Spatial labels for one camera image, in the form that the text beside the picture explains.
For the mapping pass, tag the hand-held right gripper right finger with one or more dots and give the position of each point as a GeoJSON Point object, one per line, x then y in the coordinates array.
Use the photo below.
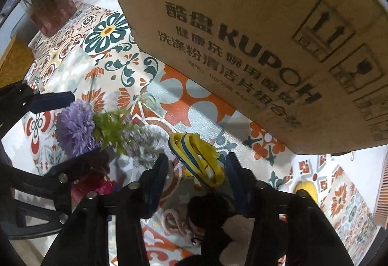
{"type": "Point", "coordinates": [239, 187]}

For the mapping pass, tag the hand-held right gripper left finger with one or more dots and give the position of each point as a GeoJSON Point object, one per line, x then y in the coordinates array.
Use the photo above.
{"type": "Point", "coordinates": [157, 181]}

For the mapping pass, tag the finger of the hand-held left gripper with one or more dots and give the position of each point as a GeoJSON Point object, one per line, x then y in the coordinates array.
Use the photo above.
{"type": "Point", "coordinates": [51, 102]}
{"type": "Point", "coordinates": [63, 176]}

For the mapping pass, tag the purple artificial flower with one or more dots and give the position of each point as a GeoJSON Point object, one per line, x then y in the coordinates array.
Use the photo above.
{"type": "Point", "coordinates": [74, 126]}

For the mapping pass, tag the yellow and blue hair band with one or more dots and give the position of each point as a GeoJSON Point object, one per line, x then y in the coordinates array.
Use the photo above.
{"type": "Point", "coordinates": [197, 157]}

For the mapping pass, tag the brown cardboard box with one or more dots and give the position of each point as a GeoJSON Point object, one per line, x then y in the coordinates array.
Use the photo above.
{"type": "Point", "coordinates": [242, 26]}

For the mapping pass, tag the pink shiny hair accessory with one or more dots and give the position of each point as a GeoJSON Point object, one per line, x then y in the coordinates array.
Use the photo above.
{"type": "Point", "coordinates": [91, 188]}

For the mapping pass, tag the yellow fluffy pompom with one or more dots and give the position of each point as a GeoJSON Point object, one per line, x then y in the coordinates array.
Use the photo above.
{"type": "Point", "coordinates": [307, 188]}

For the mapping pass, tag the patterned tile-print table runner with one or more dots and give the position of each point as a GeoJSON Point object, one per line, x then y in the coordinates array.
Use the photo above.
{"type": "Point", "coordinates": [182, 96]}

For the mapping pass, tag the white plastic fruit basket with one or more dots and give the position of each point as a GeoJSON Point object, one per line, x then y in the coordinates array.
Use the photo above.
{"type": "Point", "coordinates": [383, 193]}

